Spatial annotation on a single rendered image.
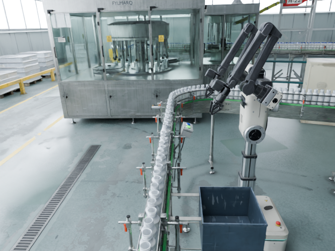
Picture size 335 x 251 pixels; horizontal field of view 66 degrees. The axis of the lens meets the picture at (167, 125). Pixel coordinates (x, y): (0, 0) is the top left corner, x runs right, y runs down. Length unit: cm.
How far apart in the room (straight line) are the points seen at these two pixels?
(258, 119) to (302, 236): 131
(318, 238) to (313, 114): 128
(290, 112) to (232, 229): 209
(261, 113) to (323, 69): 358
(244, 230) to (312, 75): 438
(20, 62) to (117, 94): 574
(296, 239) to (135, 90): 361
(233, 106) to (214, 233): 210
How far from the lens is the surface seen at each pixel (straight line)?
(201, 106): 323
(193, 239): 261
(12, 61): 1046
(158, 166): 140
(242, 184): 231
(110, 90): 514
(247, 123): 202
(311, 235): 292
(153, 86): 496
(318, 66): 547
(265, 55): 177
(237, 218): 174
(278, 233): 245
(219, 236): 142
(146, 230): 102
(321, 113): 328
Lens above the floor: 185
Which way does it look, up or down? 21 degrees down
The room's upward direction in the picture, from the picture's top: 2 degrees counter-clockwise
